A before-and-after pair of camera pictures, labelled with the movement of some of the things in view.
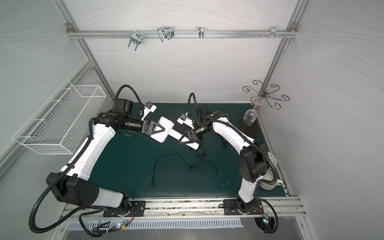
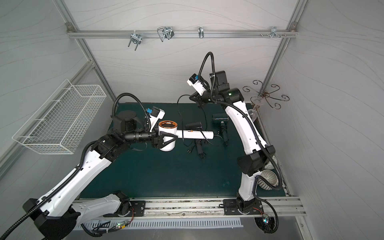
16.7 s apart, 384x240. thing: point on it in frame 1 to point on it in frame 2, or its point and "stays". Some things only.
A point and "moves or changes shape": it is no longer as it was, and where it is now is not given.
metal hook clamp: [136, 38] stays
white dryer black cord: [152, 183] to [182, 120]
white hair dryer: [169, 131] moves or changes shape
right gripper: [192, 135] to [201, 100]
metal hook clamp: [201, 32] stays
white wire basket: [54, 127] stays
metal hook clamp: [273, 31] stays
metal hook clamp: [167, 32] stays
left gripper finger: [163, 130] to [167, 143]
